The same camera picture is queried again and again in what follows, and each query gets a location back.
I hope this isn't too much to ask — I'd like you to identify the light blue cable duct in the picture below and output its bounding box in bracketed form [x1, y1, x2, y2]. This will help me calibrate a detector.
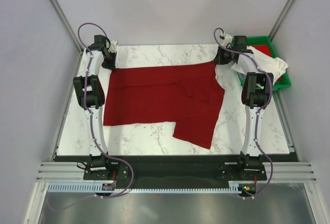
[47, 182, 241, 194]

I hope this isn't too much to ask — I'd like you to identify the bright red t shirt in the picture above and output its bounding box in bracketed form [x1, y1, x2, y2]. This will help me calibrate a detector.
[249, 45, 288, 84]

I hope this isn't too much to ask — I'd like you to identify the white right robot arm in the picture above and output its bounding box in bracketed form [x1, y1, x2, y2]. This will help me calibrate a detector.
[212, 33, 273, 180]

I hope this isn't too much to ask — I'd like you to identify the right aluminium frame post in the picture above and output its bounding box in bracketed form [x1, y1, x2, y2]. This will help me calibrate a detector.
[268, 0, 297, 41]

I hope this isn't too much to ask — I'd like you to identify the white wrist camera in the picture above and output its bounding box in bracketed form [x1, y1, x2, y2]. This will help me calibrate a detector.
[219, 34, 233, 48]
[106, 39, 118, 54]

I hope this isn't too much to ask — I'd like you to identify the aluminium front rail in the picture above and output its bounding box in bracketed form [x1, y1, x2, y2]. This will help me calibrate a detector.
[37, 162, 317, 183]

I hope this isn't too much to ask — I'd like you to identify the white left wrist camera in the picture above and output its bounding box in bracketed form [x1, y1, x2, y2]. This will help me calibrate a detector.
[106, 39, 118, 54]

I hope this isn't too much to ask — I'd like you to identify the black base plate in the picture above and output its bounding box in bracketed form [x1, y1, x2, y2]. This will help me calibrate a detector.
[77, 154, 268, 189]

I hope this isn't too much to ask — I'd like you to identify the left aluminium frame post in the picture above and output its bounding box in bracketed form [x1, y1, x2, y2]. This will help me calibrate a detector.
[36, 0, 84, 52]

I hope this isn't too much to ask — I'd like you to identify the aluminium frame post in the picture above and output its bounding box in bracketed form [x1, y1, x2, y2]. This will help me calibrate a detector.
[36, 0, 84, 52]
[268, 0, 297, 41]

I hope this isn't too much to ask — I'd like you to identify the white t shirt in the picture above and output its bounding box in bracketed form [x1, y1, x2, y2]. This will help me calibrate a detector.
[231, 44, 289, 90]

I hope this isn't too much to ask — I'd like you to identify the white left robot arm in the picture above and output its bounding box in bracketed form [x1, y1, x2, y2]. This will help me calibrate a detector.
[73, 35, 117, 179]

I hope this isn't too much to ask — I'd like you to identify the green plastic bin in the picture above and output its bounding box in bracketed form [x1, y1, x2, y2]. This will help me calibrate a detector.
[246, 36, 291, 91]

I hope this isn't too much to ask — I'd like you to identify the dark red t shirt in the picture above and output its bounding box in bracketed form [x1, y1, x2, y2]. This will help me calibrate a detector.
[103, 62, 225, 149]

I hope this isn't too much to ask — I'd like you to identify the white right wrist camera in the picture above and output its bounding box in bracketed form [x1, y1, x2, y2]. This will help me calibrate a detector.
[219, 34, 233, 48]

